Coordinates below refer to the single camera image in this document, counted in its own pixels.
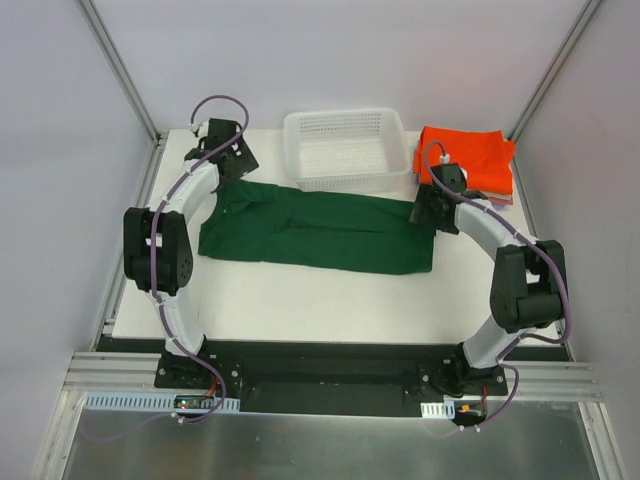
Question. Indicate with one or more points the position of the folded beige t shirt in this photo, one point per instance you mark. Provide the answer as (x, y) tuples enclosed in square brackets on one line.
[(492, 194)]

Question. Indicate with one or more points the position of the right white cable duct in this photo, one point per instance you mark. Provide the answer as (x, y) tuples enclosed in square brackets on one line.
[(444, 410)]

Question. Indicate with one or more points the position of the aluminium frame post right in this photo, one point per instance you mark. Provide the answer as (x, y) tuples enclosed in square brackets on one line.
[(576, 32)]

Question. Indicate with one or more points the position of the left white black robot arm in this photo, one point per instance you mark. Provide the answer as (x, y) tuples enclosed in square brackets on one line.
[(158, 255)]

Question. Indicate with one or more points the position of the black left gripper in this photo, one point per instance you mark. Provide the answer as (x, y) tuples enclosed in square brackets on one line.
[(240, 163)]

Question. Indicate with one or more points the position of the aluminium frame post left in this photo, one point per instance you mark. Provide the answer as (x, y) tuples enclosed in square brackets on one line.
[(109, 49)]

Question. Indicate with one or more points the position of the dark green t shirt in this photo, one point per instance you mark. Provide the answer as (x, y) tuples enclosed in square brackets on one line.
[(257, 222)]

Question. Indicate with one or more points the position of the white cable duct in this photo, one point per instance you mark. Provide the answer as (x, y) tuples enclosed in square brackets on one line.
[(444, 410), (159, 403)]

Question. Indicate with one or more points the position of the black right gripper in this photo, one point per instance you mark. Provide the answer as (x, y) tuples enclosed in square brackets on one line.
[(422, 211)]

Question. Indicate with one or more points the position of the right aluminium table rail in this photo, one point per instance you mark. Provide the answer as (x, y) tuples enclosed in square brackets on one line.
[(556, 272)]

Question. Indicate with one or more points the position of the aluminium table rail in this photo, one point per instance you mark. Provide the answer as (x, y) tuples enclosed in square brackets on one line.
[(556, 272), (118, 278)]

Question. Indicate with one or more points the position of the folded orange t shirt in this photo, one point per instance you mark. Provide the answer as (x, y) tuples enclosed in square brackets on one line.
[(485, 156)]

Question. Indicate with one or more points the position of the left aluminium table rail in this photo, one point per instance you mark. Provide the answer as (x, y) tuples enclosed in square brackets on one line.
[(118, 278)]

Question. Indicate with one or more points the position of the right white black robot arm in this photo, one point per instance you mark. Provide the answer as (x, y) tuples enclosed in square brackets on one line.
[(528, 288)]

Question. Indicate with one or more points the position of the aluminium frame post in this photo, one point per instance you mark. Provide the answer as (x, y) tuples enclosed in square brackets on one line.
[(576, 32), (109, 49)]

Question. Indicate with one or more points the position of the left white cable duct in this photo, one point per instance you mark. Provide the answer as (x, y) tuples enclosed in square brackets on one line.
[(159, 403)]

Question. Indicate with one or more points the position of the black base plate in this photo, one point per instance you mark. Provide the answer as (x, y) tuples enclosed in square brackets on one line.
[(382, 380)]

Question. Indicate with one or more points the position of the folded pink t shirt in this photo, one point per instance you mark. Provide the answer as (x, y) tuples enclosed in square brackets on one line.
[(501, 201)]

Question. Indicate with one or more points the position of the white plastic perforated basket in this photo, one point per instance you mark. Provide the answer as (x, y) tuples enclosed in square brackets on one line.
[(350, 150)]

